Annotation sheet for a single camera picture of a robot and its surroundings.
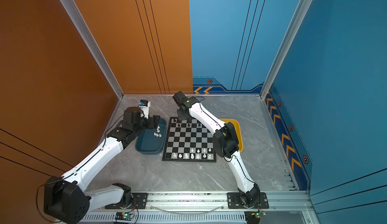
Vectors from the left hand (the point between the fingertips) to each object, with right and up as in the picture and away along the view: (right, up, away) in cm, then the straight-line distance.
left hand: (155, 114), depth 82 cm
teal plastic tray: (-5, -18, +14) cm, 23 cm away
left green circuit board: (-11, -48, -11) cm, 50 cm away
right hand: (+15, -1, +13) cm, 19 cm away
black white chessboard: (+18, -17, +11) cm, 27 cm away
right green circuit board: (+50, -48, -11) cm, 71 cm away
